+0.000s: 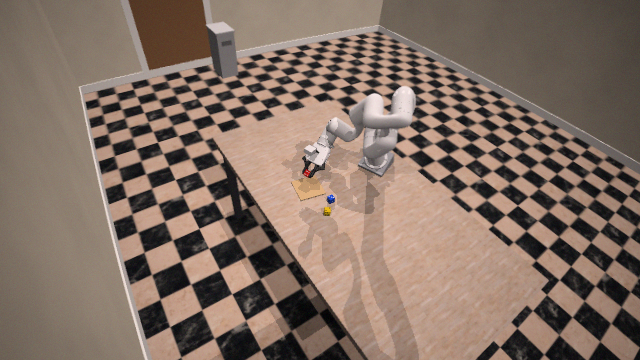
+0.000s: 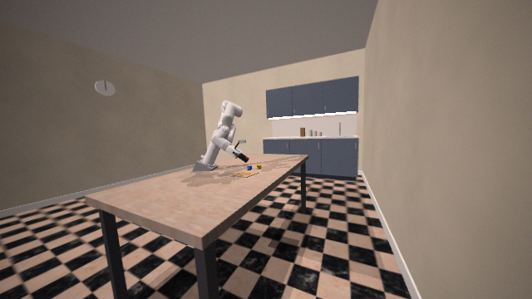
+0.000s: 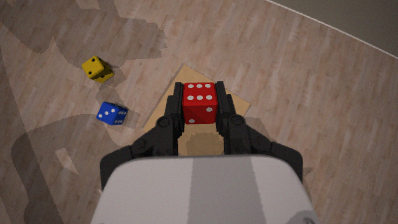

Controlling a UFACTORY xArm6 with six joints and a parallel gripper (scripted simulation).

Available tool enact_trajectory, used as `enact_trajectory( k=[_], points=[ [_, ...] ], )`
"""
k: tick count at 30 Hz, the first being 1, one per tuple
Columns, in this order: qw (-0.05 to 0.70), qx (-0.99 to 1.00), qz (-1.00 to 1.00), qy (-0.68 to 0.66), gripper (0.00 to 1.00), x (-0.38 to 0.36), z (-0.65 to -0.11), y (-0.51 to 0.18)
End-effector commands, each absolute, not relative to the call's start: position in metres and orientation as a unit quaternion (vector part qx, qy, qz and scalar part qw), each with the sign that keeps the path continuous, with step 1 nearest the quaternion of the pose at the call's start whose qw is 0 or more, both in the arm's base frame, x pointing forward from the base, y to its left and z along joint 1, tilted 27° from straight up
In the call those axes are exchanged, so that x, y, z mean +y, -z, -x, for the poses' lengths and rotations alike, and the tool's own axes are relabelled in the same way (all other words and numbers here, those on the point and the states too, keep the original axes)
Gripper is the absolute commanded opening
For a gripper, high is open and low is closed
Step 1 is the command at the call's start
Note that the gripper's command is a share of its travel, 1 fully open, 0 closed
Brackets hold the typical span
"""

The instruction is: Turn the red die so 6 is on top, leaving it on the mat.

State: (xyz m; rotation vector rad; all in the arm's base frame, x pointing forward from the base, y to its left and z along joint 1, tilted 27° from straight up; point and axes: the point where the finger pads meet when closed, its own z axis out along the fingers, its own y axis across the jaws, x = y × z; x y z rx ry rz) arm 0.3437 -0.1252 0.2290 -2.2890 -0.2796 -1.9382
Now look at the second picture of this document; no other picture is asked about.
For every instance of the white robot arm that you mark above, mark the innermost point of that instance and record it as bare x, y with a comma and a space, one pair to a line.
225, 134

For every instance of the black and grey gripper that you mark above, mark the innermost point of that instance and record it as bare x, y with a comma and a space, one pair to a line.
236, 152

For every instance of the tan square mat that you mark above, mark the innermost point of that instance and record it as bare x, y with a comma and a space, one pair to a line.
245, 174

